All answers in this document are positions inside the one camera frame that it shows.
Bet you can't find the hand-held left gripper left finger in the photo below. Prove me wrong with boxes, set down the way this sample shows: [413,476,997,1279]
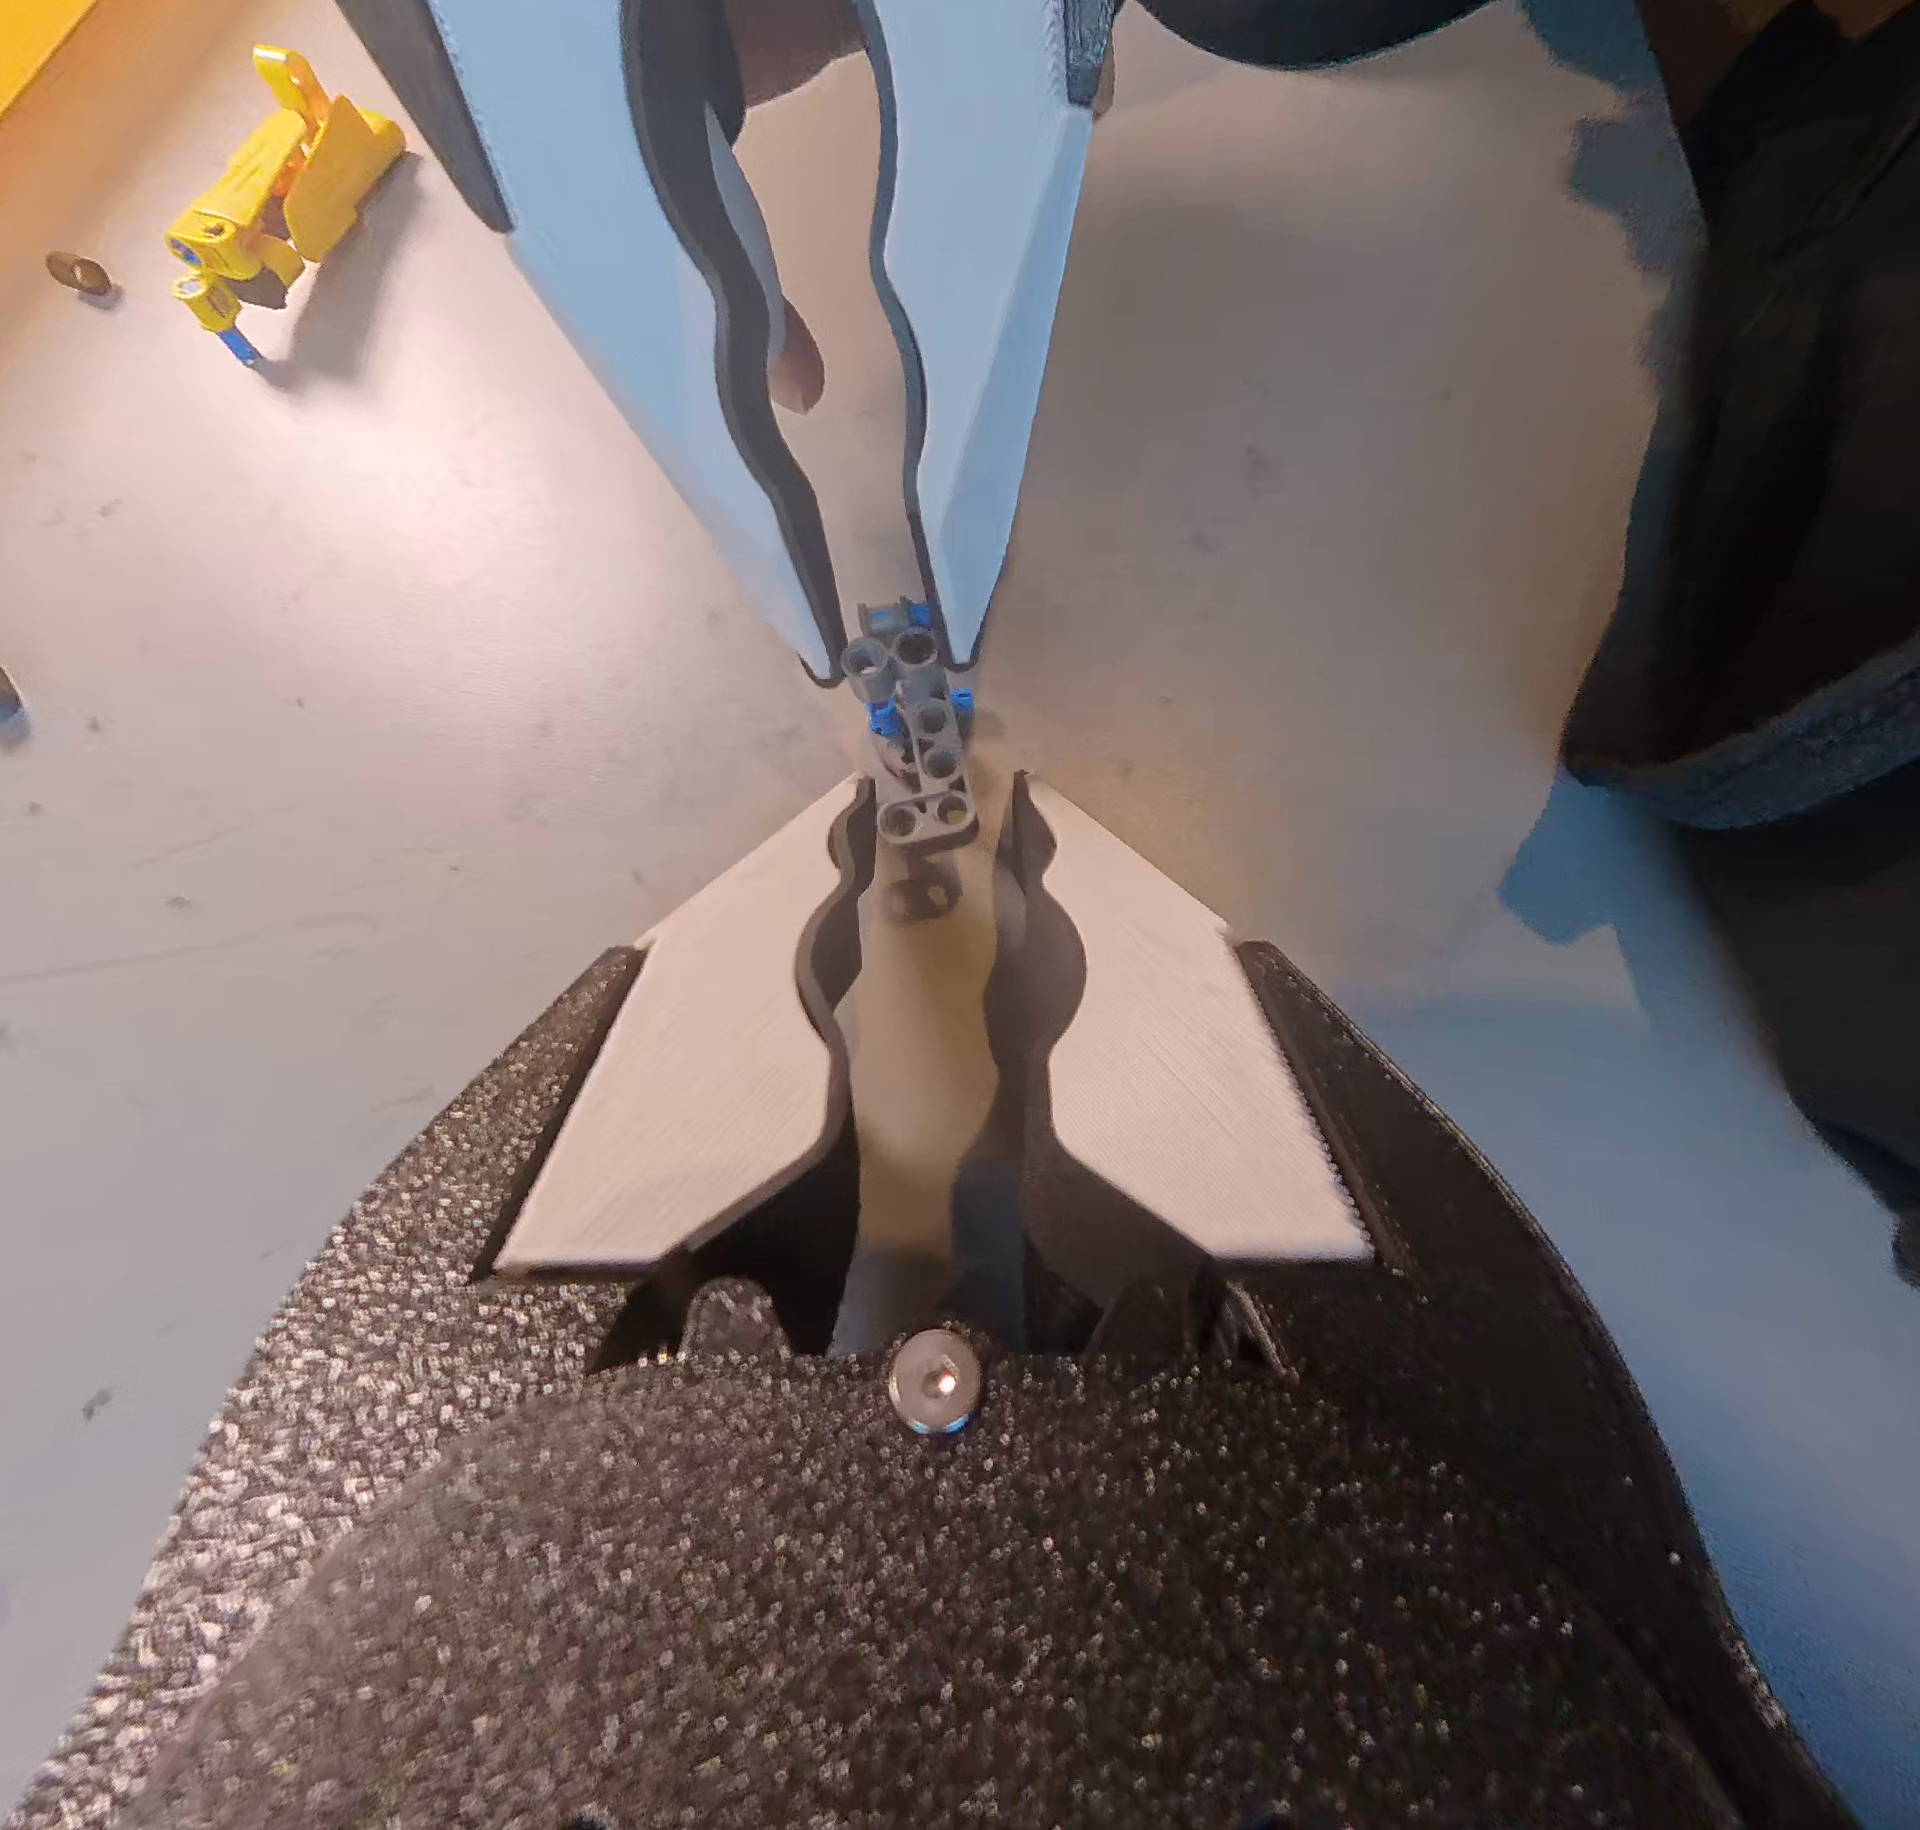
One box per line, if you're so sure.
[491,774,882,1278]

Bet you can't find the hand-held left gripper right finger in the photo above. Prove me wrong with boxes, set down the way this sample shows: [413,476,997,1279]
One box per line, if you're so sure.
[951,770,1379,1347]

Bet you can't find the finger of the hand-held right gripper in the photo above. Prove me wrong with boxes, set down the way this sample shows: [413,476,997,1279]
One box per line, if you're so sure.
[814,0,1096,666]
[390,0,848,691]

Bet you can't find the grey brick beam assembly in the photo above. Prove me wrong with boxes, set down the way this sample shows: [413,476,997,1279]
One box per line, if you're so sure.
[839,597,979,848]

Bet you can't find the grey desk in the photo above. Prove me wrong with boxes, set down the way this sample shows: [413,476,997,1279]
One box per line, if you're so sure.
[0,0,1920,1830]

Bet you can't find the person's right hand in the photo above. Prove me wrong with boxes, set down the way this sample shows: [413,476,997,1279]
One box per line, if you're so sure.
[741,0,879,418]

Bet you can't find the yellow brick assembly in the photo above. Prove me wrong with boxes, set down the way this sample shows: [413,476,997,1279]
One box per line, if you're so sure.
[162,45,409,366]

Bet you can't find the black printed sweatshirt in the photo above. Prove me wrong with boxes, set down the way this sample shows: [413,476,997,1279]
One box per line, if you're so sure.
[1560,0,1920,1216]

